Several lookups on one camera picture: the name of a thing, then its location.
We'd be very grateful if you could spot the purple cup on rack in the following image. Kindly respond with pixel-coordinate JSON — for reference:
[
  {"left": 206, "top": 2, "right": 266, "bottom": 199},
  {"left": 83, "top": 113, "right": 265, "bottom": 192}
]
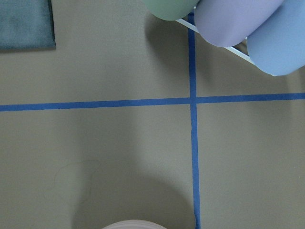
[{"left": 194, "top": 0, "right": 285, "bottom": 48}]

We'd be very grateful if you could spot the white cup rack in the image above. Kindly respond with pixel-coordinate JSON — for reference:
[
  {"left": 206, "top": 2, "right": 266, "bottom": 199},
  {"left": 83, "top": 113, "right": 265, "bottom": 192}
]
[{"left": 175, "top": 6, "right": 279, "bottom": 77}]

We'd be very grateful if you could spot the green cup on rack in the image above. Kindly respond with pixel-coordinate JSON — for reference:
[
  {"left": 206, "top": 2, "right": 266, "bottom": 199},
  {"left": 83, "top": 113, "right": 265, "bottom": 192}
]
[{"left": 143, "top": 0, "right": 199, "bottom": 21}]

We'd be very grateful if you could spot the dark blue folded cloth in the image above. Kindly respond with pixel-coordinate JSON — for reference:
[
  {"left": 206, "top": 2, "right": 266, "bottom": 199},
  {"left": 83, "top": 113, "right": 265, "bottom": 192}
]
[{"left": 0, "top": 0, "right": 56, "bottom": 50}]

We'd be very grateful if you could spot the pink bowl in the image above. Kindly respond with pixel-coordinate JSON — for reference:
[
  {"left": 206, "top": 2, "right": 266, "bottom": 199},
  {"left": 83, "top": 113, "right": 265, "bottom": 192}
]
[{"left": 102, "top": 219, "right": 166, "bottom": 229}]

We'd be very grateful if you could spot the blue cup on rack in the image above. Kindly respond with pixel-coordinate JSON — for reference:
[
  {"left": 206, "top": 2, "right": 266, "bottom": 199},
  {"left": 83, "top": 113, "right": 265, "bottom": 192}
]
[{"left": 247, "top": 0, "right": 305, "bottom": 76}]

